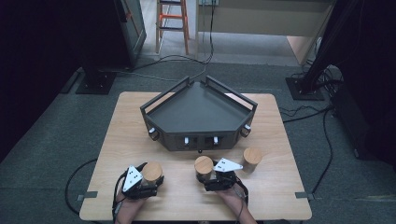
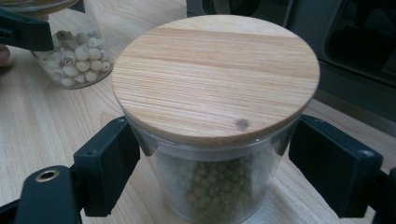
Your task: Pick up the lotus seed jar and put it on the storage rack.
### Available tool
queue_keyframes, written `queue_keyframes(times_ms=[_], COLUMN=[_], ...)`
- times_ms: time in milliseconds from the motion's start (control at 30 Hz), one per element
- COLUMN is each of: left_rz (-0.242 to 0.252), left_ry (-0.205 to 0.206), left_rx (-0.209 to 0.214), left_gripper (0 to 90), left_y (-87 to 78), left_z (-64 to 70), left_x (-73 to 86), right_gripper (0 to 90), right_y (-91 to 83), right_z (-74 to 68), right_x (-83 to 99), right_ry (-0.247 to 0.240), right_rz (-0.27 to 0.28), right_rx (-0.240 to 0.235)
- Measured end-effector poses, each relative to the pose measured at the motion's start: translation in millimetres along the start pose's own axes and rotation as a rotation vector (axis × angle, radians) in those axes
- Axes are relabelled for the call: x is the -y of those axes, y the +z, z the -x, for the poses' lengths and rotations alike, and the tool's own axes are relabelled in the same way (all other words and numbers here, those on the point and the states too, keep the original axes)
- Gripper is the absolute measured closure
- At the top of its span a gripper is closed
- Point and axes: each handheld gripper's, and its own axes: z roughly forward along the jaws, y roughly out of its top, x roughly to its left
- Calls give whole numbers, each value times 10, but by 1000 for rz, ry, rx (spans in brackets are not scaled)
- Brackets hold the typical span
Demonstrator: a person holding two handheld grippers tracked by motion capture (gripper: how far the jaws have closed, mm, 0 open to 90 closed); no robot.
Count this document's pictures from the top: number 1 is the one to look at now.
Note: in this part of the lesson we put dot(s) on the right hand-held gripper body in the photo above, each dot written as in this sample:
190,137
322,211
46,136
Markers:
225,166

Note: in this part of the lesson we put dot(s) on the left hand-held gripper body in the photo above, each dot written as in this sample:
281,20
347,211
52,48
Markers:
132,179

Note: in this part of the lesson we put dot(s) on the glass jar of white lotus seeds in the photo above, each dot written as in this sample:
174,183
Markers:
152,171

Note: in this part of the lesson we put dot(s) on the glass jar of green mung beans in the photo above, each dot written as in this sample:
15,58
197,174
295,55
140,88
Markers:
204,165

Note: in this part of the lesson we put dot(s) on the glass jar of brown dried longans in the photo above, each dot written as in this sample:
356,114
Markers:
252,155

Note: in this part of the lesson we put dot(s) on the dark grey metal corner rack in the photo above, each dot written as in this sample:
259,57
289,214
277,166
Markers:
199,109

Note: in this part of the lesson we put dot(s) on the person's left hand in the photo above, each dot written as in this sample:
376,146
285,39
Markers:
129,207

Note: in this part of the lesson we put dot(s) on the person's right hand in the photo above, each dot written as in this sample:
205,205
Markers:
232,199

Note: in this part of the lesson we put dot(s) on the black stand with square base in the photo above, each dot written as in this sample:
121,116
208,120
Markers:
96,82

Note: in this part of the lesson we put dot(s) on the dark monitor panel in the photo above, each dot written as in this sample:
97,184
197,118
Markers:
134,28

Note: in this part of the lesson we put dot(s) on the black equipment box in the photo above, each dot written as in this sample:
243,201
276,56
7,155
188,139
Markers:
358,124

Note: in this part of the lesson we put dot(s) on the wooden step ladder orange braces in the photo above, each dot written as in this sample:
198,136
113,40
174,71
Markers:
183,25

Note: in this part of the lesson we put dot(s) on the light wooden desk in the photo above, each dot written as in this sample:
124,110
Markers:
264,18

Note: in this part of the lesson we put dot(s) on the grey table foot bracket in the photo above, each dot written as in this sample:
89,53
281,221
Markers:
303,195
87,195

